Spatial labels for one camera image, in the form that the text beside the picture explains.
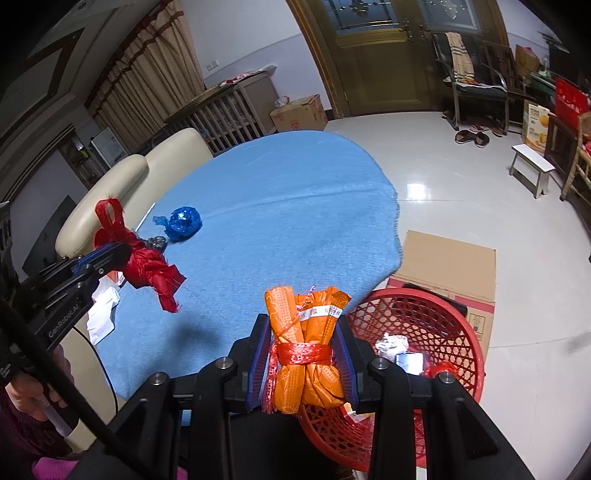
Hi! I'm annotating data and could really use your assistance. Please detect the orange plastic bag bundle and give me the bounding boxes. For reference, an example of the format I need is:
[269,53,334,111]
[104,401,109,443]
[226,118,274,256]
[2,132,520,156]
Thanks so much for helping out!
[263,286,351,415]

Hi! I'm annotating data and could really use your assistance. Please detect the red plastic bag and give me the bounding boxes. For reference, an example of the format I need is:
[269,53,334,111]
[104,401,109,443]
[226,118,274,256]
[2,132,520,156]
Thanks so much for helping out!
[93,198,185,313]

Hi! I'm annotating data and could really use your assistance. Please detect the white plastic bag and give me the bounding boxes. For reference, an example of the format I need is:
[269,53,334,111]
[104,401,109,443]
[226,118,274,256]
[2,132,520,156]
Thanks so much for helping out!
[375,332,409,363]

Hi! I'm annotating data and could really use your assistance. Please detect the yellow red carton box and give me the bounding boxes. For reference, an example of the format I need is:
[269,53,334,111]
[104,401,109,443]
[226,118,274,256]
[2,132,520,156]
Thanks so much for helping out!
[341,403,375,424]

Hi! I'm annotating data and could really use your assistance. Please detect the blue medicine box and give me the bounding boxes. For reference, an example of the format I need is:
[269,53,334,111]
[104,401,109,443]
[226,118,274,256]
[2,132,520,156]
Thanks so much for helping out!
[396,352,425,376]

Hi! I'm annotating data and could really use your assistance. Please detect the blue plastic bag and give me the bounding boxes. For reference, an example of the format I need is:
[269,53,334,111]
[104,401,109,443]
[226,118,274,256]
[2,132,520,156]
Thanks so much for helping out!
[152,206,202,243]

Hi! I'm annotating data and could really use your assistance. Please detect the person's left hand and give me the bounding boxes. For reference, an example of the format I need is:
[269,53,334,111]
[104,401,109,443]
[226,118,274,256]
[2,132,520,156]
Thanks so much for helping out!
[5,345,74,422]

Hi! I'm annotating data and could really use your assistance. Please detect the white tissue sheets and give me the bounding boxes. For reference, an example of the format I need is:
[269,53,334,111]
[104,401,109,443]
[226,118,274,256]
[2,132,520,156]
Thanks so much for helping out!
[86,276,120,346]

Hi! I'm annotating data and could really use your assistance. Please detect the dark snack wrapper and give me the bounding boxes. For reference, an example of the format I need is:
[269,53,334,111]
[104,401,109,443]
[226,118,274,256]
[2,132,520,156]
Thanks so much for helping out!
[142,236,168,254]

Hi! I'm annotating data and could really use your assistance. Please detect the red plastic mesh basket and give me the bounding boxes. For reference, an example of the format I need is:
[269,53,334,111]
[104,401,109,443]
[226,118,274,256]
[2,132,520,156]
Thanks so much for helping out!
[297,287,485,472]

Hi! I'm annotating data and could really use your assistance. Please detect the cream leather sofa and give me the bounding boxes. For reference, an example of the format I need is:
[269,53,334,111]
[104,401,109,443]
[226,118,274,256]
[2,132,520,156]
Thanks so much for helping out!
[56,128,212,422]

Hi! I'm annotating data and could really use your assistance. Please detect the white air conditioner unit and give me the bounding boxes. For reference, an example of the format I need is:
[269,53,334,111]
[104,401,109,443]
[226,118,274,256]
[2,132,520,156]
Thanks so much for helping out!
[90,127,128,168]

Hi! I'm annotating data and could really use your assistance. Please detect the blue tablecloth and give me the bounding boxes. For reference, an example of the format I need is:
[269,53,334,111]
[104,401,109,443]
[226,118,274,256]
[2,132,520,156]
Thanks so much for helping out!
[98,130,402,398]

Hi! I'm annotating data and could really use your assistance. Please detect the flat cardboard box on floor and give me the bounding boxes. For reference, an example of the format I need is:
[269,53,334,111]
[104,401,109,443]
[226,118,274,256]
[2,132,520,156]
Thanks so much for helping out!
[387,230,497,353]

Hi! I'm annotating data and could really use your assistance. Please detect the beige curtain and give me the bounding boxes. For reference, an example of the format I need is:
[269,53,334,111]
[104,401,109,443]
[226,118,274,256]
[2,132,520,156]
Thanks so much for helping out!
[85,1,205,152]

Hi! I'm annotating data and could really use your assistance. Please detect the wooden radiator cabinet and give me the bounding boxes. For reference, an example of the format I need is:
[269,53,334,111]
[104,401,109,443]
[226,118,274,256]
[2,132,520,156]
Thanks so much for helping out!
[164,70,279,155]

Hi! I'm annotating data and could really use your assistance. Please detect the pair of dark slippers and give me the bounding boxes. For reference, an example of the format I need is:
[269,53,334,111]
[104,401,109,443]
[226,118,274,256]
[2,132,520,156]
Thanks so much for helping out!
[454,130,490,148]

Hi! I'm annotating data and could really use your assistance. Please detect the small white stool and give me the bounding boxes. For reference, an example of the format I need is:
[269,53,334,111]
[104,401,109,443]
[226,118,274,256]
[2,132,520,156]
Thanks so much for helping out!
[509,144,555,199]

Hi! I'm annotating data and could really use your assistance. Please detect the wooden double door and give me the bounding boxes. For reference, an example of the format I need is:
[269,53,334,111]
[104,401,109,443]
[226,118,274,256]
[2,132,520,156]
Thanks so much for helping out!
[287,1,508,118]

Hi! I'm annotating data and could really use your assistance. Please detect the rattan chair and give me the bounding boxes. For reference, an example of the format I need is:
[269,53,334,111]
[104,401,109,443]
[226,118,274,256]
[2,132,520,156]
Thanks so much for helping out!
[560,112,591,205]

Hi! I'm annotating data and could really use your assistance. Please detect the yellow printed carton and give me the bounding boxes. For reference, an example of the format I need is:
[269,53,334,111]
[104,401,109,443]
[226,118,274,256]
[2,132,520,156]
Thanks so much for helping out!
[522,100,553,154]

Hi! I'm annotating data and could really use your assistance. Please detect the black metal armchair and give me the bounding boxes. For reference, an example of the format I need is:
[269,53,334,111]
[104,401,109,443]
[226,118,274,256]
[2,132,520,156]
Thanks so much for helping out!
[431,31,509,136]

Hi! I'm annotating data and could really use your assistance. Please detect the red gift bag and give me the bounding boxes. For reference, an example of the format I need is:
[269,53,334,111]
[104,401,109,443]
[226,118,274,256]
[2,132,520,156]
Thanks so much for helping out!
[555,78,590,130]

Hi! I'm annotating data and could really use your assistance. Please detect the brown cardboard box by wall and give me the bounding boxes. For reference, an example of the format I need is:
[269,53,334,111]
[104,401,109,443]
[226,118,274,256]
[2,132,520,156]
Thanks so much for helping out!
[270,94,328,132]

